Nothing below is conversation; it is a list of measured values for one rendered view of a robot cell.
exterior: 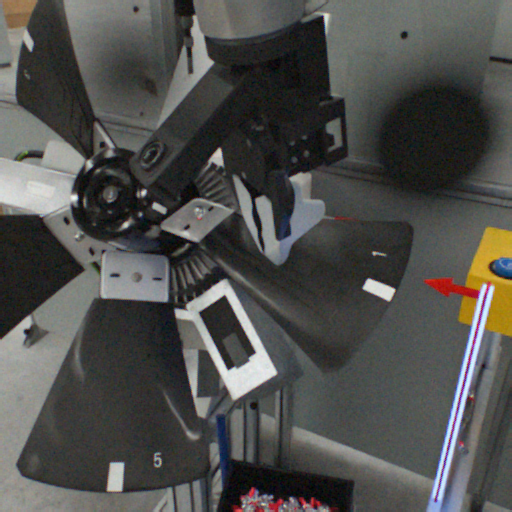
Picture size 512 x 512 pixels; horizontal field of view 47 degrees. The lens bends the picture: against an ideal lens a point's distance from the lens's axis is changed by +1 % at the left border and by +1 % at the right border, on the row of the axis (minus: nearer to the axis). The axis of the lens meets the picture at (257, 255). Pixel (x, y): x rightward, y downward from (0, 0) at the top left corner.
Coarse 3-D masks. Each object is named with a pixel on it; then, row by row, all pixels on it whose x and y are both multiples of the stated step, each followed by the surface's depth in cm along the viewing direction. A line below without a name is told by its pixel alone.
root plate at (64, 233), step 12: (48, 216) 79; (60, 216) 79; (72, 216) 79; (60, 228) 80; (72, 228) 80; (60, 240) 81; (72, 240) 81; (84, 240) 81; (96, 240) 81; (72, 252) 83; (84, 252) 83; (96, 252) 83; (84, 264) 84
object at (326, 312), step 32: (224, 224) 73; (320, 224) 74; (352, 224) 73; (384, 224) 73; (224, 256) 68; (256, 256) 68; (288, 256) 68; (320, 256) 69; (352, 256) 69; (256, 288) 65; (288, 288) 65; (320, 288) 65; (352, 288) 66; (288, 320) 63; (320, 320) 63; (352, 320) 63; (320, 352) 61; (352, 352) 61
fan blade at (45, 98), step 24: (48, 0) 84; (48, 24) 84; (24, 48) 91; (48, 48) 85; (72, 48) 80; (48, 72) 86; (72, 72) 81; (24, 96) 95; (48, 96) 89; (72, 96) 82; (48, 120) 92; (72, 120) 85; (72, 144) 89
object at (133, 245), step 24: (96, 168) 75; (120, 168) 73; (72, 192) 74; (96, 192) 74; (120, 192) 73; (144, 192) 70; (192, 192) 81; (96, 216) 73; (120, 216) 72; (144, 216) 70; (168, 216) 75; (120, 240) 72; (144, 240) 74; (168, 240) 80
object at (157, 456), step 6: (150, 450) 72; (156, 450) 72; (162, 450) 72; (150, 456) 72; (156, 456) 72; (162, 456) 72; (150, 462) 72; (156, 462) 72; (162, 462) 72; (150, 468) 72; (156, 468) 72; (162, 468) 72
